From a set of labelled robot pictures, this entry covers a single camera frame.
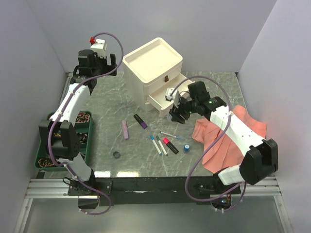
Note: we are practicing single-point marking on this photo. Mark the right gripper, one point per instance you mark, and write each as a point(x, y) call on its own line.
point(177, 108)

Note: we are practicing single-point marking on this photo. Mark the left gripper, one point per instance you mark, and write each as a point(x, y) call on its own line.
point(107, 67)

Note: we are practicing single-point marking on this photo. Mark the blue whiteboard pen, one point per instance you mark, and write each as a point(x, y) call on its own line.
point(171, 135)

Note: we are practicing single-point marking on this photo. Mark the black pink highlighter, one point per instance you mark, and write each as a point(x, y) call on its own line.
point(168, 143)

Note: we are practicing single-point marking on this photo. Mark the blue tape roll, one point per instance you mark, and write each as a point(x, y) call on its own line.
point(186, 148)

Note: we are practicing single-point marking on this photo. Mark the black round cap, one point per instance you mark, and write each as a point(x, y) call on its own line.
point(116, 154)

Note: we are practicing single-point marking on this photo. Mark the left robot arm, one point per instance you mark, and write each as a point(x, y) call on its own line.
point(58, 133)

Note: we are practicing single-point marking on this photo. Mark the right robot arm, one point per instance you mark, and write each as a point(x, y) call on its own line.
point(260, 155)

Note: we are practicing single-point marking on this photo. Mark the green cap white marker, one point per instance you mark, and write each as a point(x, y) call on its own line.
point(161, 145)

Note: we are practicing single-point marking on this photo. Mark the blue cap white marker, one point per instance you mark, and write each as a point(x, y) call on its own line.
point(156, 146)

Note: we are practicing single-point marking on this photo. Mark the black purple highlighter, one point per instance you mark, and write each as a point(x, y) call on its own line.
point(140, 121)

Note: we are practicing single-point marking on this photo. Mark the white drawer cabinet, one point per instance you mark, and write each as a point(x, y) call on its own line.
point(149, 71)

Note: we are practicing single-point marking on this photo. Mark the pink lilac highlighter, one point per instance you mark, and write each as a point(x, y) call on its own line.
point(125, 130)

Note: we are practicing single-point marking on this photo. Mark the pink cloth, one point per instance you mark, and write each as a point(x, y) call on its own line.
point(225, 152)

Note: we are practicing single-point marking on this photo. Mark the green compartment tray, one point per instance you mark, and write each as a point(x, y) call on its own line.
point(84, 126)

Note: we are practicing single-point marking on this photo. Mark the black base bar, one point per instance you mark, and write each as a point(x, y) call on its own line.
point(146, 190)

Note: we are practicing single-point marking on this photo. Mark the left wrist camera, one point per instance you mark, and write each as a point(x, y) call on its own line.
point(98, 46)

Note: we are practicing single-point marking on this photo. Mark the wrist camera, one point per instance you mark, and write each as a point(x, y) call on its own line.
point(172, 95)
point(98, 46)

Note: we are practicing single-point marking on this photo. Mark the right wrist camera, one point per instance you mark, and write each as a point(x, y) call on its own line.
point(172, 95)

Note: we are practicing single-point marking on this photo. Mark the aluminium rail frame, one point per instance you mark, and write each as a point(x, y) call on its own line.
point(49, 209)

